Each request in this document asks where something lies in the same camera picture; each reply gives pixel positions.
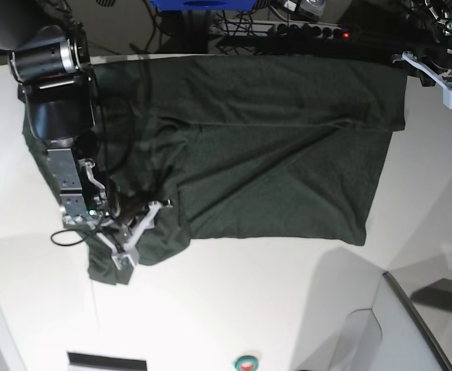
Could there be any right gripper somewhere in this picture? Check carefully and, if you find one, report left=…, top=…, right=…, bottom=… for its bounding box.
left=46, top=133, right=141, bottom=232

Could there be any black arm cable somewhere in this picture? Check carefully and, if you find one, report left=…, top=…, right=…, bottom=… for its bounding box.
left=50, top=220, right=107, bottom=247

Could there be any dark green t-shirt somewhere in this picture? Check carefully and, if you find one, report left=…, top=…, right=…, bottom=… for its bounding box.
left=21, top=53, right=408, bottom=287

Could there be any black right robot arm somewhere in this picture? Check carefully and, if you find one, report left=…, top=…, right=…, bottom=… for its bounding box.
left=0, top=1, right=137, bottom=230

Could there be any black power strip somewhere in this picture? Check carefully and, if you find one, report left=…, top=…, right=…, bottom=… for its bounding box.
left=272, top=22, right=351, bottom=41

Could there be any red green emergency button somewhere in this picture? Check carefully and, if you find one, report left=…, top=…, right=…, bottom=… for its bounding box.
left=234, top=355, right=259, bottom=371

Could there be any blue box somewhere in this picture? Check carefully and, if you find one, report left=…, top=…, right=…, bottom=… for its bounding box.
left=151, top=0, right=256, bottom=11

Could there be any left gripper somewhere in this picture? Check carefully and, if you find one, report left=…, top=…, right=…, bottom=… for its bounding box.
left=419, top=49, right=452, bottom=87

